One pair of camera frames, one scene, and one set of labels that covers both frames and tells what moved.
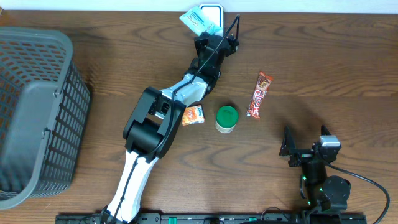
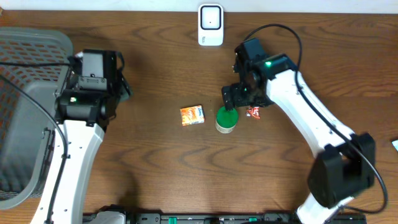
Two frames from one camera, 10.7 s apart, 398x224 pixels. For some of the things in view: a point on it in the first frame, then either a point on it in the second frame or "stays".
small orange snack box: [193, 115] stays
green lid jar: [226, 119] stays
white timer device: [214, 14] stays
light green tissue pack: [196, 22] → [395, 143]
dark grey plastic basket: [44, 107] stays
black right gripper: [288, 149] → [238, 99]
